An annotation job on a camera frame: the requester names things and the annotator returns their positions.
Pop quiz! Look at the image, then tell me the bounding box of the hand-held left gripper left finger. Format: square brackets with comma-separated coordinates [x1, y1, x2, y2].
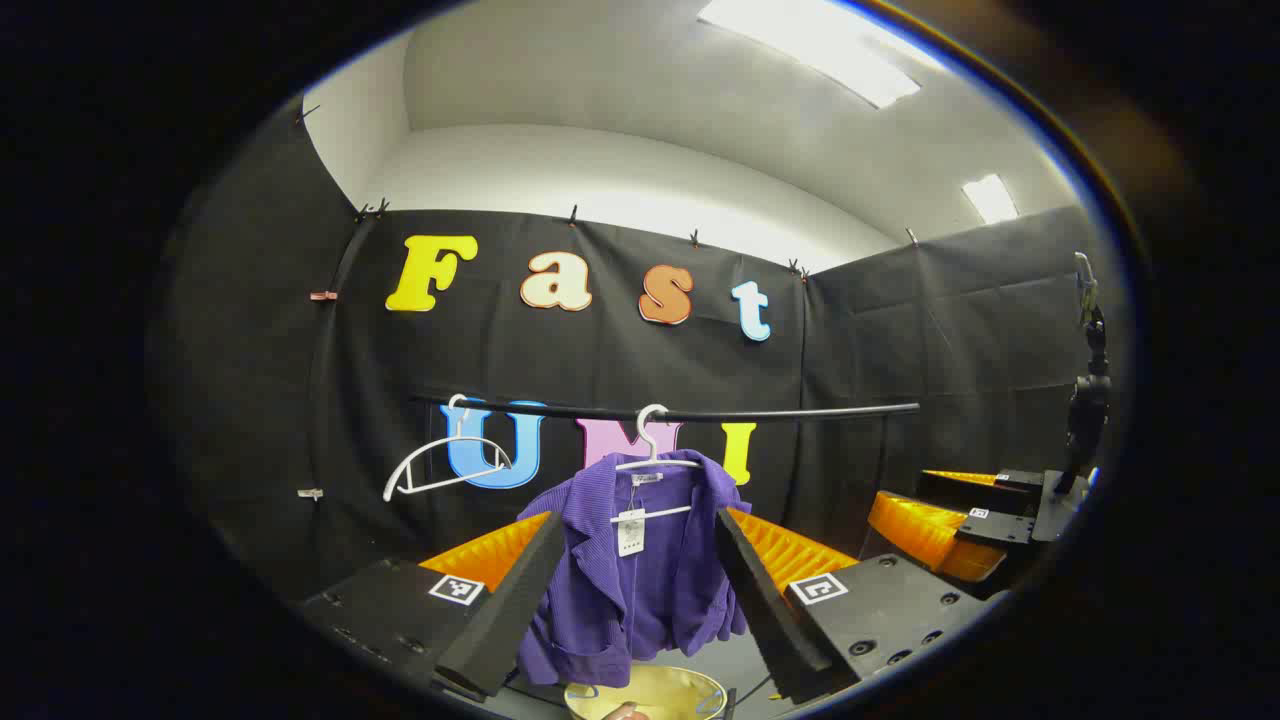
[298, 510, 568, 701]

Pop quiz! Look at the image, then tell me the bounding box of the white plastic clothes hanger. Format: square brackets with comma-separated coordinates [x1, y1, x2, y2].
[610, 404, 704, 524]
[383, 394, 514, 503]

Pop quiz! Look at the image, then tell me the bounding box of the purple ribbed jacket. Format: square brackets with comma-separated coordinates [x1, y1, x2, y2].
[517, 449, 751, 689]

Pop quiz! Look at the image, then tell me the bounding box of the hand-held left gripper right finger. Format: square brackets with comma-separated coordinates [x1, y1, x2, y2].
[713, 506, 996, 704]

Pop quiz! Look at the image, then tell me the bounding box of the large ceiling light panel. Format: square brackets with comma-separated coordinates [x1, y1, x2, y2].
[697, 0, 921, 109]

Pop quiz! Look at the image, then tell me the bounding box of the black backdrop cloth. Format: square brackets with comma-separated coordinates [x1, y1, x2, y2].
[150, 95, 1111, 611]

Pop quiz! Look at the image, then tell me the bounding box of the small ceiling light panel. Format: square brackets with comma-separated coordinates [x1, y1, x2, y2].
[962, 175, 1019, 225]

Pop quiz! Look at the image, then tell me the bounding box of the black clothes rail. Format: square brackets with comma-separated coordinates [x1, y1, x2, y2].
[415, 393, 921, 423]

